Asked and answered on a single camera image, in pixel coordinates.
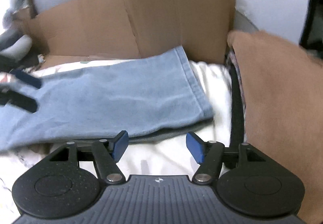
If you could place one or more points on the flat brown cardboard sheet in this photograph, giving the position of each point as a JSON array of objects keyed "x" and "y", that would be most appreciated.
[{"x": 164, "y": 17}]

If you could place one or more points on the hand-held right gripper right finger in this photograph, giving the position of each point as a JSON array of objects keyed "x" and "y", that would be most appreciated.
[{"x": 195, "y": 147}]

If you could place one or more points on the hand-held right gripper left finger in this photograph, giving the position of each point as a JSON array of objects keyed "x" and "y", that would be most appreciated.
[{"x": 121, "y": 145}]

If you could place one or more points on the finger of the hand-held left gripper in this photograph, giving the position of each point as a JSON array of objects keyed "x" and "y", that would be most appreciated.
[
  {"x": 24, "y": 103},
  {"x": 30, "y": 80}
]

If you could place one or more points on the cream printed bed sheet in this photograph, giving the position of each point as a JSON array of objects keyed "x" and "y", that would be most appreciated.
[{"x": 164, "y": 153}]

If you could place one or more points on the grey neck pillow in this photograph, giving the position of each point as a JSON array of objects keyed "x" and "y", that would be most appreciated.
[{"x": 20, "y": 46}]

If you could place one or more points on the blue denim pants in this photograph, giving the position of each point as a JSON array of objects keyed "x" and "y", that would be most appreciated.
[{"x": 113, "y": 98}]

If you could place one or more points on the brown folded cloth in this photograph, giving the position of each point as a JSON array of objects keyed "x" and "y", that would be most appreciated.
[{"x": 277, "y": 100}]

